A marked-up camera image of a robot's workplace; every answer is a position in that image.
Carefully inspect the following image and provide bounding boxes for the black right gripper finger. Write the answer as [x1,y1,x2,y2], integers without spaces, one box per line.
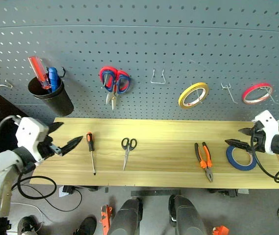
[238,126,254,136]
[224,138,252,151]

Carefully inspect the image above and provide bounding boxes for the thin white floor cable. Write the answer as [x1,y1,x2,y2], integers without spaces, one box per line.
[9,201,44,233]

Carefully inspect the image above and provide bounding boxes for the dark grey rounded shape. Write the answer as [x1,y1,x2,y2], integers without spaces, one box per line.
[108,197,143,235]
[169,194,207,235]

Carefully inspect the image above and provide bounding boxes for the orange and black pliers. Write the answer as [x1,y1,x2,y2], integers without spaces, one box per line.
[194,141,214,184]

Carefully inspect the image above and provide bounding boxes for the black table foot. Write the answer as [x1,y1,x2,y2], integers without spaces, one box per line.
[206,188,250,198]
[62,185,99,195]

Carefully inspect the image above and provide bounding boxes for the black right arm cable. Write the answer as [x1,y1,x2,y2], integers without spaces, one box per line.
[250,132,279,183]

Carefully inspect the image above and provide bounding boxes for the silver wire loop hook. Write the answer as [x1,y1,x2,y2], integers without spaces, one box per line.
[150,68,166,84]

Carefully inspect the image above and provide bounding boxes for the grey metal pegboard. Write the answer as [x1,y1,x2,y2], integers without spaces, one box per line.
[0,0,279,123]

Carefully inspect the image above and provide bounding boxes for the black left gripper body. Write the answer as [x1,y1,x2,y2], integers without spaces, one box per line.
[37,136,63,160]

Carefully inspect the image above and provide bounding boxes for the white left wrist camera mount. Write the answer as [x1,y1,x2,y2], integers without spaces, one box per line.
[15,117,50,163]

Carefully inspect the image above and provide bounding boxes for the red and blue scissors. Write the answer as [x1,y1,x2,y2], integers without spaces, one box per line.
[110,70,131,111]
[99,66,118,105]

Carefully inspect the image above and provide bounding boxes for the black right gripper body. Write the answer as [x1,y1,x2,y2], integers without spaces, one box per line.
[250,120,267,153]

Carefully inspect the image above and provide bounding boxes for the orange plastic object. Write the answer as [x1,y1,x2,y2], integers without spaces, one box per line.
[212,225,229,235]

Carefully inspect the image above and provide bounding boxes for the blue-handled screwdriver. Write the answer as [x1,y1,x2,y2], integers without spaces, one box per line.
[46,67,59,93]

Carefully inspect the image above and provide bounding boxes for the red clear-handled screwdriver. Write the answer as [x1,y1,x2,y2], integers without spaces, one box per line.
[28,56,52,93]

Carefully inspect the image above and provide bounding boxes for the black-handled scissors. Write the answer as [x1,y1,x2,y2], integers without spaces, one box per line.
[121,137,138,172]

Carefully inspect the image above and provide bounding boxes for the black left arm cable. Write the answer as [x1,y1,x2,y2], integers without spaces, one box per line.
[11,163,57,199]

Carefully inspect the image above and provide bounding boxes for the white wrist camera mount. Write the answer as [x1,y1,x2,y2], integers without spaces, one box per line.
[251,110,279,155]
[15,117,50,163]

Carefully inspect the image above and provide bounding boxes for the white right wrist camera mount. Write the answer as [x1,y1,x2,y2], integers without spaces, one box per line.
[251,110,279,155]

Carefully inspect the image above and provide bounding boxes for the silver double-prong pegboard hook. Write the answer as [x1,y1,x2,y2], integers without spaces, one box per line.
[221,82,239,104]
[0,78,14,89]

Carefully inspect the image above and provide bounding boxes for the orange and black screwdriver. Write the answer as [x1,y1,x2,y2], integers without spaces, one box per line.
[85,131,98,176]

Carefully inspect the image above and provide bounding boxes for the grey left arm cable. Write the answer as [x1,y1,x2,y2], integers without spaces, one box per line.
[0,115,22,155]

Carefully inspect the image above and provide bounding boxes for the thin silver pegboard hook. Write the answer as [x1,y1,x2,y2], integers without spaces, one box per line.
[190,82,203,105]
[260,86,279,105]

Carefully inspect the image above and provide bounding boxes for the dark shoe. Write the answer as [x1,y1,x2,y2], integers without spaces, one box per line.
[73,216,98,235]
[17,215,39,235]

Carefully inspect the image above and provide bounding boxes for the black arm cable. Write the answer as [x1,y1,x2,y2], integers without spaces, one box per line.
[250,132,279,183]
[11,163,57,199]

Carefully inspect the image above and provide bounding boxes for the white paper label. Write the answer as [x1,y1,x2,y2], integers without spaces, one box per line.
[58,186,69,198]

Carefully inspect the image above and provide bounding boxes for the blue tape roll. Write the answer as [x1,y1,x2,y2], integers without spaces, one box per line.
[226,145,258,171]

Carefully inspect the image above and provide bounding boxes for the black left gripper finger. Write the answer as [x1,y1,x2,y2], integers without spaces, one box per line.
[59,136,84,157]
[47,121,64,135]

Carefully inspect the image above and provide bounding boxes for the red tape roll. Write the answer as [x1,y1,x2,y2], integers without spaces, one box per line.
[242,82,273,106]

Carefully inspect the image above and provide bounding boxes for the orange plastic tool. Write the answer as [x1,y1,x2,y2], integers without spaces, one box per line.
[100,204,113,235]

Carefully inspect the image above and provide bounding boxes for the black cup holder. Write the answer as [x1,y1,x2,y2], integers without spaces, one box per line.
[27,75,75,117]

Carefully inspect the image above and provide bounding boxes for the thin black floor cable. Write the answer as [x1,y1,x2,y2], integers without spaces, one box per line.
[43,187,83,212]

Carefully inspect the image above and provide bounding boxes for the yellow tape roll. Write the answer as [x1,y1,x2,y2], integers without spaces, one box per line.
[178,82,210,110]

